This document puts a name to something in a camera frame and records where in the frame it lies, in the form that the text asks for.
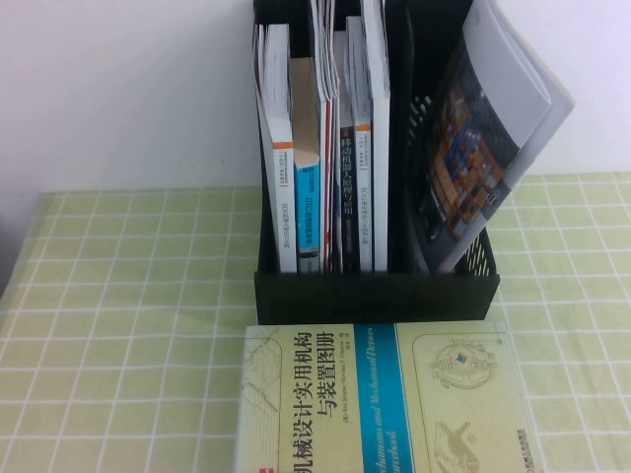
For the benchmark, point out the white catalogue with blue back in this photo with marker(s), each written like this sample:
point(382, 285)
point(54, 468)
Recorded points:
point(380, 197)

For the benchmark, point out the blue-spined book with brown pages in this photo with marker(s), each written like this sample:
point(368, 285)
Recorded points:
point(308, 212)

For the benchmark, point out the thick white orange-banded book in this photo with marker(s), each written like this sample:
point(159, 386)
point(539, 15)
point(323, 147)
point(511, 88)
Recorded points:
point(283, 207)

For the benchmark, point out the black-spined mobile robot book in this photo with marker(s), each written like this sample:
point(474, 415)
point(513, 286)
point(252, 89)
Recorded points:
point(351, 197)

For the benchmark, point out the black perforated plastic book holder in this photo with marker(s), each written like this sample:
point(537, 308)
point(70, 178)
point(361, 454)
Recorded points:
point(374, 300)

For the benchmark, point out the large yellow-green mechanical design book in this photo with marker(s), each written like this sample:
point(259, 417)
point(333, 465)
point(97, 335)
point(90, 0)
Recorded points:
point(320, 394)

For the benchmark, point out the red-edged dark-cover magazine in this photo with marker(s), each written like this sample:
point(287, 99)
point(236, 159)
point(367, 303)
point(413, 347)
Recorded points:
point(326, 197)

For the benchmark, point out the warehouse-photo cover magazine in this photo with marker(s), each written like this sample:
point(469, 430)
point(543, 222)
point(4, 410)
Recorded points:
point(468, 148)

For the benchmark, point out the green white checked tablecloth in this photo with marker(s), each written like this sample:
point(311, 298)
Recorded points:
point(98, 320)

